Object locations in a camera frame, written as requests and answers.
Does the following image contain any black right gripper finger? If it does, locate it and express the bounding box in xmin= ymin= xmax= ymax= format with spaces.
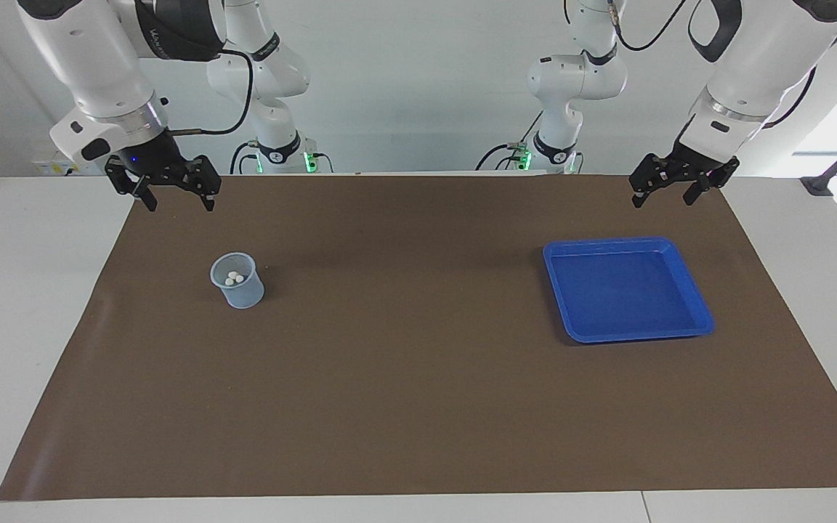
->
xmin=105 ymin=163 xmax=159 ymax=212
xmin=175 ymin=155 xmax=222 ymax=212

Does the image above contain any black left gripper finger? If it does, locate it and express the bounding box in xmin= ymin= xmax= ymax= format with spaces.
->
xmin=682 ymin=156 xmax=740 ymax=206
xmin=628 ymin=153 xmax=677 ymax=209

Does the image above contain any blue plastic tray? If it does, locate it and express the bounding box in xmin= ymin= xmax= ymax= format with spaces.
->
xmin=543 ymin=237 xmax=716 ymax=344

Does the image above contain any translucent plastic cup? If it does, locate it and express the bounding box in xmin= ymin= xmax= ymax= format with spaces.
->
xmin=209 ymin=252 xmax=265 ymax=310

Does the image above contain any brown table mat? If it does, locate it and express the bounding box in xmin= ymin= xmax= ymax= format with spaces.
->
xmin=0 ymin=174 xmax=837 ymax=502

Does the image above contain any black right arm base cable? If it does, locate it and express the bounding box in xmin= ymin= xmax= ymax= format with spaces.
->
xmin=230 ymin=140 xmax=259 ymax=175

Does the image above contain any black arm base cable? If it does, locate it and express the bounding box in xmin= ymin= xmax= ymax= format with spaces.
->
xmin=475 ymin=143 xmax=532 ymax=172
xmin=230 ymin=140 xmax=259 ymax=175

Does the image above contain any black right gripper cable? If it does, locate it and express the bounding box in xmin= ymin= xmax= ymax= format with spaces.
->
xmin=170 ymin=47 xmax=254 ymax=137

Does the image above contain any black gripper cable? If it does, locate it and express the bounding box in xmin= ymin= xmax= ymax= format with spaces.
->
xmin=607 ymin=0 xmax=819 ymax=130
xmin=170 ymin=47 xmax=254 ymax=137

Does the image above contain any white wall socket box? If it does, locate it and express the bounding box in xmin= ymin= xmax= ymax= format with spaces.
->
xmin=32 ymin=155 xmax=110 ymax=177

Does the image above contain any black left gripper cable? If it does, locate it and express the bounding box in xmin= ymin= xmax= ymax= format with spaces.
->
xmin=607 ymin=0 xmax=819 ymax=130

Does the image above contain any black left arm base cable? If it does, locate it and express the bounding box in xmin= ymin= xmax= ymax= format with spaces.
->
xmin=475 ymin=143 xmax=532 ymax=172

